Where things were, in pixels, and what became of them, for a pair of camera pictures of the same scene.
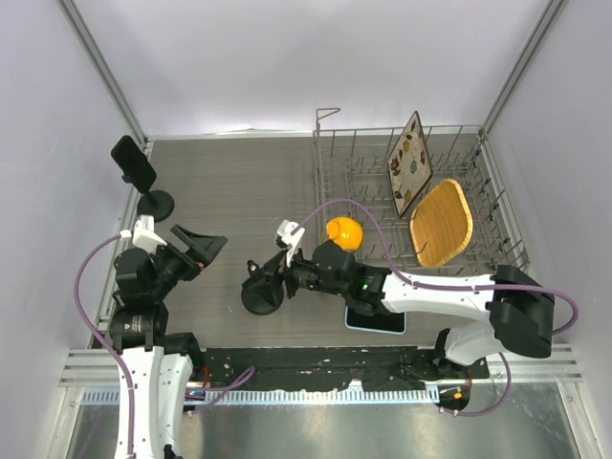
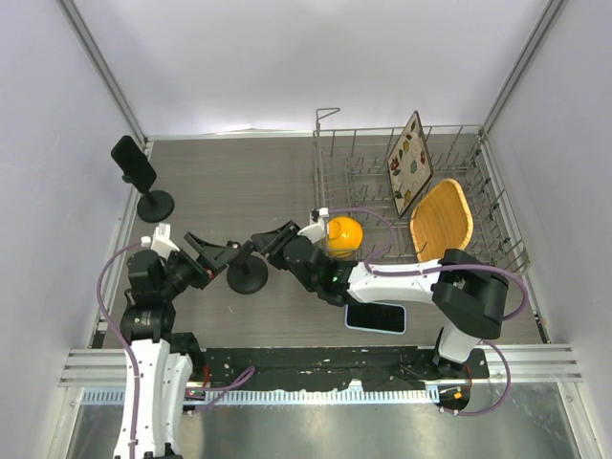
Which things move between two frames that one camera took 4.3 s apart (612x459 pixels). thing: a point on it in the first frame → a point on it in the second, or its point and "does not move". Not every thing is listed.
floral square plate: [409, 166] does not move
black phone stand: [156, 204] does not move
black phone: [138, 168] does not move
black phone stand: [262, 293] → [249, 273]
